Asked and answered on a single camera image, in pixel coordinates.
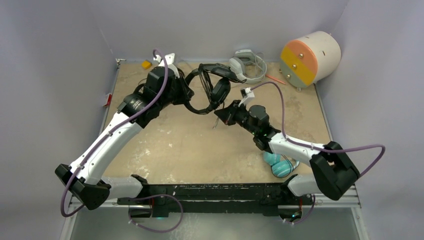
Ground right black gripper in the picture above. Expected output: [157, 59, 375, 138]
[214, 100, 258, 135]

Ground black headset with microphone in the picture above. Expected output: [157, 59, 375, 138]
[184, 63, 244, 115]

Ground teal cat-ear headphones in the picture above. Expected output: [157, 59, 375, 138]
[262, 151, 300, 178]

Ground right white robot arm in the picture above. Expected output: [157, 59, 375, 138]
[214, 100, 360, 204]

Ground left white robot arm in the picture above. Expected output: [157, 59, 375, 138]
[55, 66, 193, 210]

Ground black over-ear headphones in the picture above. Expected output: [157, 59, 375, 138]
[133, 83, 145, 96]

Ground white grey headphones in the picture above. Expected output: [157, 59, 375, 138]
[229, 49, 268, 84]

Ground small yellow block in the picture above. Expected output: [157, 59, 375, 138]
[140, 60, 153, 70]

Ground orange pen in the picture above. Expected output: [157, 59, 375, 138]
[265, 74, 286, 85]

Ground round pastel drawer box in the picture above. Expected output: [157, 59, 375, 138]
[280, 31, 342, 89]

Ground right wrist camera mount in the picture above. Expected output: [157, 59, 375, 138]
[238, 87, 255, 107]

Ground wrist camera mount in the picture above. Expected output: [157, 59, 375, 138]
[153, 53, 181, 78]
[238, 87, 255, 107]

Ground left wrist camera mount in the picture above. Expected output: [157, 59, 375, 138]
[153, 53, 181, 78]

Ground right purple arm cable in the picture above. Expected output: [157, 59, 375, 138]
[246, 81, 387, 226]

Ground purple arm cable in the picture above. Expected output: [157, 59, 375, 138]
[60, 48, 185, 233]
[246, 81, 387, 226]

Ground red tag on wall edge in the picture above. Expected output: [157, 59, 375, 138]
[103, 93, 113, 108]

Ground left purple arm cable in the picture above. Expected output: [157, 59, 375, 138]
[60, 48, 185, 233]

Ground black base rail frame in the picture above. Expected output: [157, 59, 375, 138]
[68, 180, 360, 220]

